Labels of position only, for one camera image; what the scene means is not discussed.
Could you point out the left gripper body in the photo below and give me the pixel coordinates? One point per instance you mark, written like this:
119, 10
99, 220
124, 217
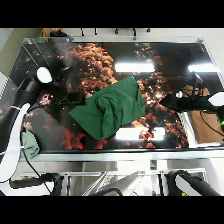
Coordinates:
77, 99

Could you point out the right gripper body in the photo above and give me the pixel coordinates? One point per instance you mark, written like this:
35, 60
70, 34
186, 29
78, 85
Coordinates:
170, 102

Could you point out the green T-shirt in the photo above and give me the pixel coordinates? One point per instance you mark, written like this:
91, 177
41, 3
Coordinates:
113, 106

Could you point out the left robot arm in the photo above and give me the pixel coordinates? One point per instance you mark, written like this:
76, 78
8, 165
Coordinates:
13, 143

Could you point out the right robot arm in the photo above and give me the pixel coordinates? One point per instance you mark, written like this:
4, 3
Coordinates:
201, 104

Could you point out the pale green garment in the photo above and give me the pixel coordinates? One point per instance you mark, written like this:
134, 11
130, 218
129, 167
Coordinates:
30, 145

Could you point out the silver frame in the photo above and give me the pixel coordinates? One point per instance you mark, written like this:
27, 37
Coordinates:
100, 156

